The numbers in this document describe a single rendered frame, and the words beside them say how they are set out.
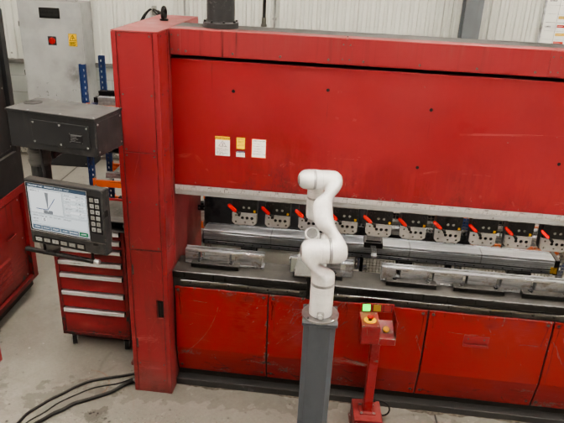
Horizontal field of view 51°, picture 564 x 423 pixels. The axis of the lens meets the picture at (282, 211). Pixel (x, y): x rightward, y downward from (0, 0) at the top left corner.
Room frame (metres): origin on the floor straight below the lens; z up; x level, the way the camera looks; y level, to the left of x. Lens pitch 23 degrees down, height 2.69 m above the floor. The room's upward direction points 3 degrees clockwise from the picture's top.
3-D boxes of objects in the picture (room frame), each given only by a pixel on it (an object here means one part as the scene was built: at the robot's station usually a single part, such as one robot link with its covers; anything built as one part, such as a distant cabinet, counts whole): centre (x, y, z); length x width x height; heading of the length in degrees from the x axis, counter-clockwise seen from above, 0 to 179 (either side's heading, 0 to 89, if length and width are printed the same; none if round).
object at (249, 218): (3.30, 0.22, 1.26); 0.15 x 0.09 x 0.17; 84
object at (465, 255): (3.52, -0.63, 0.93); 2.30 x 0.14 x 0.10; 84
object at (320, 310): (2.60, -0.22, 1.09); 0.19 x 0.19 x 0.18
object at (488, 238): (3.17, -1.17, 1.26); 0.15 x 0.09 x 0.17; 84
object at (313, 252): (2.59, -0.19, 1.30); 0.19 x 0.12 x 0.24; 95
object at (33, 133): (2.88, 1.10, 1.53); 0.51 x 0.25 x 0.85; 74
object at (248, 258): (3.32, 0.34, 0.92); 0.50 x 0.06 x 0.10; 84
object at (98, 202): (2.78, 1.08, 1.42); 0.45 x 0.12 x 0.36; 74
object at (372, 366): (2.91, -0.58, 0.39); 0.05 x 0.05 x 0.54; 89
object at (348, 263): (3.26, -0.26, 0.92); 0.39 x 0.06 x 0.10; 84
